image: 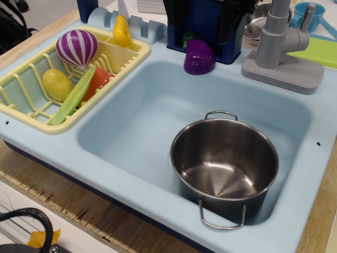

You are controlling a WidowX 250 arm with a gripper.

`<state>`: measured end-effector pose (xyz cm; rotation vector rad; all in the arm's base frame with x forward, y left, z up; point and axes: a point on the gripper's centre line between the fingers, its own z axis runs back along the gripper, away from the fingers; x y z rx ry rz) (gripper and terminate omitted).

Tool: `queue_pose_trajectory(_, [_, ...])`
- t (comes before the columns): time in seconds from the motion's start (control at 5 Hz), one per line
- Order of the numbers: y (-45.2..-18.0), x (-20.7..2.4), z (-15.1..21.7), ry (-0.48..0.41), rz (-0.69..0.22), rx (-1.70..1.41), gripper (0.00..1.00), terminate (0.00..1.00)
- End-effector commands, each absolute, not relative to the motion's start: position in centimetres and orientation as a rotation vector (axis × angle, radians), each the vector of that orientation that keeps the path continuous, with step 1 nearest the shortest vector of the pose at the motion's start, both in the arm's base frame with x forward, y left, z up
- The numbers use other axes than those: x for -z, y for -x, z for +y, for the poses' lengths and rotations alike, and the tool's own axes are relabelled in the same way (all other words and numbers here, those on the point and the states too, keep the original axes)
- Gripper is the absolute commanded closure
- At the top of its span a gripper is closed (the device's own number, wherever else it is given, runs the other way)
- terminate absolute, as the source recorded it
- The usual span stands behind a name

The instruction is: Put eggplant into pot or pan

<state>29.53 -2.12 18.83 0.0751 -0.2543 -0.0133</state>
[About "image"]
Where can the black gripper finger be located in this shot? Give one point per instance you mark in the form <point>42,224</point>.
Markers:
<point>230,17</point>
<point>177,11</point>

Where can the purple toy eggplant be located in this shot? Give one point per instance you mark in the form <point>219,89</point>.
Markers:
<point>200,58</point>

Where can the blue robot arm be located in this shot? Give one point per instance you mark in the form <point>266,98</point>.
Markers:
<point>202,20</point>

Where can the stainless steel pot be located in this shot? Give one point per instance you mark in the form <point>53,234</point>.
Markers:
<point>224,165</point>

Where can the steel pans stack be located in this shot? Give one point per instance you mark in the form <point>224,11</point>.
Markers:
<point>265,15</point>

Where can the grey ribbed box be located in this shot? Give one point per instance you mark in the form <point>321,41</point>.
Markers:
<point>151,6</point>

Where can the yellow toy pepper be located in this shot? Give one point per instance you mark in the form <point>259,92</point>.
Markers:
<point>121,31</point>

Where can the grey toy faucet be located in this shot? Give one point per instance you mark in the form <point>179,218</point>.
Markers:
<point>271,64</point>

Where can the blue toy cup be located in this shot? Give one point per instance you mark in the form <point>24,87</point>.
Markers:
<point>312,13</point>

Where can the green cutting board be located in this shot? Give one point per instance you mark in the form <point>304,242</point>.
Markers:
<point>320,51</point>

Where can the orange toy bowl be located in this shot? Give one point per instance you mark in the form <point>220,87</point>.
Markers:
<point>100,78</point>

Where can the purple white striped toy onion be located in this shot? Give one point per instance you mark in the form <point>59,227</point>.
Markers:
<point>77,48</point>

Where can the green toy plate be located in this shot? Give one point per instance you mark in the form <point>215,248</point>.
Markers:
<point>73,99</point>

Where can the yellow toy potato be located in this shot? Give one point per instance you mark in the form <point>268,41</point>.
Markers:
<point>57,84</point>

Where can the light blue toy sink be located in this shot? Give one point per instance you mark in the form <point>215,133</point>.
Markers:
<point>121,146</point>

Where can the yellow dish rack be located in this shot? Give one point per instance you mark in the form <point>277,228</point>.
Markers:
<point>24,99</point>

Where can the black backpack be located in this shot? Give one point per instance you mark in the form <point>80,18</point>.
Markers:
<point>14,29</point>

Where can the yellow tape piece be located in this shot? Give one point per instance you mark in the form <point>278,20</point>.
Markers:
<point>37,238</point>

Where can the blue sink back post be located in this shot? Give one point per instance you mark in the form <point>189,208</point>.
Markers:
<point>85,7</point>

